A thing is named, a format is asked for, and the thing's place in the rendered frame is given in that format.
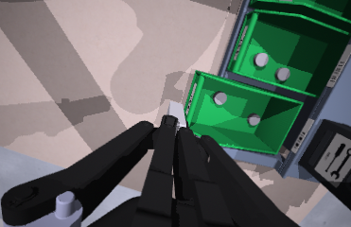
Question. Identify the dark grey metal shelf rack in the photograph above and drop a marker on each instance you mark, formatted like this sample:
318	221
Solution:
332	107

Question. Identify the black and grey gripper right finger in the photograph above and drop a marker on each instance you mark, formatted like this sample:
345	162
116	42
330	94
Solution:
241	202

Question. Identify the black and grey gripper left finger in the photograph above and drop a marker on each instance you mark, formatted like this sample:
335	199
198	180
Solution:
67	197

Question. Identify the black tool case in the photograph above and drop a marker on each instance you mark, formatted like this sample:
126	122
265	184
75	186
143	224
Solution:
328	159

